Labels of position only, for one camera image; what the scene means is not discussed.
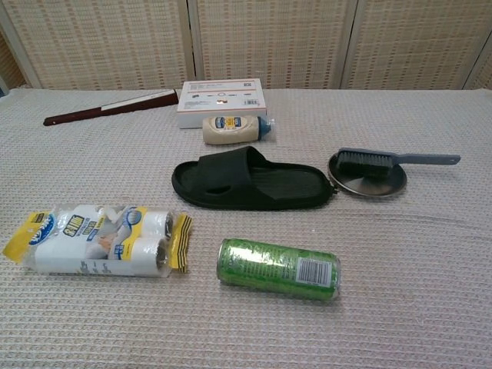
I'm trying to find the black rubber slipper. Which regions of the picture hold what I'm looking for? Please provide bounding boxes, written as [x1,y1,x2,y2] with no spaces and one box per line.
[171,145,340,211]

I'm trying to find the grey cleaning brush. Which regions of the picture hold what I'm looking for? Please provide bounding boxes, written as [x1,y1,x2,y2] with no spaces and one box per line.
[335,148,462,178]

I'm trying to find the mayonnaise squeeze bottle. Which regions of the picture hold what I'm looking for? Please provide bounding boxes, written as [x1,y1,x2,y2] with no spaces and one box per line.
[202,115,277,146]

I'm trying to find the green drink can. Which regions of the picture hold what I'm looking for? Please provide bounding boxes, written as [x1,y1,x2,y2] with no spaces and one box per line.
[217,238,342,302]

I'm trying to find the white cardboard product box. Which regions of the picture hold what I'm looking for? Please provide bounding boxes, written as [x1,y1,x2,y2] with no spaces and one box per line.
[177,80,269,130]

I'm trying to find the round stainless steel plate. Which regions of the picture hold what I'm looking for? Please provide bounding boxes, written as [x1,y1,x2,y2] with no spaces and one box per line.
[327,151,408,199]

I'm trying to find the woven folding screen panel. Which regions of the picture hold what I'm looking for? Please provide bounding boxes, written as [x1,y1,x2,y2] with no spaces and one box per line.
[7,0,194,91]
[341,0,492,91]
[187,0,359,91]
[463,36,492,91]
[0,11,42,95]

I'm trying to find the dark red folded fan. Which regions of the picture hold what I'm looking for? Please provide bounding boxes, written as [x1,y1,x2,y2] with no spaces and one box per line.
[43,88,181,127]

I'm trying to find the packaged white roll refills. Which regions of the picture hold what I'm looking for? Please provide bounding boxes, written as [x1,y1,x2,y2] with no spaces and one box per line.
[2,203,193,278]

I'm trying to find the beige woven tablecloth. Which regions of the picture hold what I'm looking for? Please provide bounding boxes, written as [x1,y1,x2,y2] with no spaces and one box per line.
[0,87,492,369]

